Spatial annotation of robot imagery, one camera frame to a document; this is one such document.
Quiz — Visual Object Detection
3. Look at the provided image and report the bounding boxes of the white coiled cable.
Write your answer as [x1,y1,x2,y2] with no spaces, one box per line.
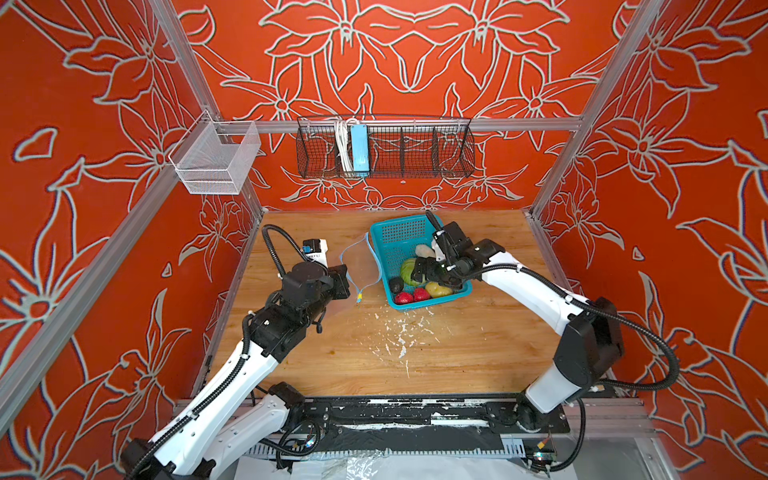
[333,118,355,175]

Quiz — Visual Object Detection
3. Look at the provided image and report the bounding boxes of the aluminium frame rail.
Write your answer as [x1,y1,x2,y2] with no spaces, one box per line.
[214,117,582,136]

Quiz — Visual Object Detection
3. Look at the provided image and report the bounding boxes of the light blue flat box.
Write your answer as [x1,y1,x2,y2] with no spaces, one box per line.
[350,123,370,177]

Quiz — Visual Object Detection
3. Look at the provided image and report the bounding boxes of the black wire wall basket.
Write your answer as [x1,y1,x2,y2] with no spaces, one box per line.
[296,114,476,179]

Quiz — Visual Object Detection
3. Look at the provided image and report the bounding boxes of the red strawberry toy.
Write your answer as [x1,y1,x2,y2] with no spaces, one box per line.
[394,292,414,305]

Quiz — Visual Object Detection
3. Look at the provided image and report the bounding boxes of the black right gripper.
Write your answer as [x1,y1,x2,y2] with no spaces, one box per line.
[406,254,461,290]

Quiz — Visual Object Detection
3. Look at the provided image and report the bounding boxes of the yellow green potato toy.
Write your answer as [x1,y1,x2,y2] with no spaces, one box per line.
[424,282,454,299]

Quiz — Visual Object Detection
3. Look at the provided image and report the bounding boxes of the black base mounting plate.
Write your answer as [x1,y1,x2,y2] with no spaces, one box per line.
[263,395,571,436]

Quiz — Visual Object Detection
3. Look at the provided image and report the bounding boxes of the teal plastic perforated basket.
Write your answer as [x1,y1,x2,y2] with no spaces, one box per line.
[369,214,473,311]

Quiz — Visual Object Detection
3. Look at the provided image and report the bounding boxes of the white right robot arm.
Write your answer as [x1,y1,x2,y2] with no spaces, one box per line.
[415,213,680,414]

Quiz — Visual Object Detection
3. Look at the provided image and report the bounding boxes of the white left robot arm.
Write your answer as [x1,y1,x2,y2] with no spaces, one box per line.
[121,239,350,479]

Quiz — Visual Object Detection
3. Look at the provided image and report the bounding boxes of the clear zip top bag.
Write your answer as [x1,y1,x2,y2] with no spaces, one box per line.
[339,232,383,304]

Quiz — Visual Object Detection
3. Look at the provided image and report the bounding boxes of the clear plastic wall bin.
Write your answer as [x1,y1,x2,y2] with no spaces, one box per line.
[169,110,262,195]

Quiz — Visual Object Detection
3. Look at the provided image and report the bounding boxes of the green cabbage toy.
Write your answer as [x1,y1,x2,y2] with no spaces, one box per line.
[400,258,424,287]

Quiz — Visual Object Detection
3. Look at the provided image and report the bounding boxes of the white daikon toy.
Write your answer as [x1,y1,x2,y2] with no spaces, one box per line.
[414,244,436,259]

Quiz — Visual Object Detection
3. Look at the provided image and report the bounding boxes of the dark brown avocado toy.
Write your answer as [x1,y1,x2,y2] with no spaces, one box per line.
[388,276,405,295]

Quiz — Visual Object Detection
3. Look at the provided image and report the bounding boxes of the red round fruit toy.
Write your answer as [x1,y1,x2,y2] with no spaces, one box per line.
[413,288,431,302]

